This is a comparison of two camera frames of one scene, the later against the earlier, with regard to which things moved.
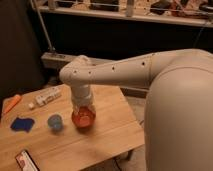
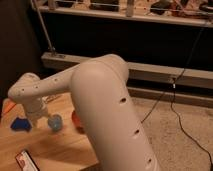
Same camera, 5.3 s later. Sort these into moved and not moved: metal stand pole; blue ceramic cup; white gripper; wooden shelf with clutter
Moved: white gripper
Not moved: wooden shelf with clutter; metal stand pole; blue ceramic cup
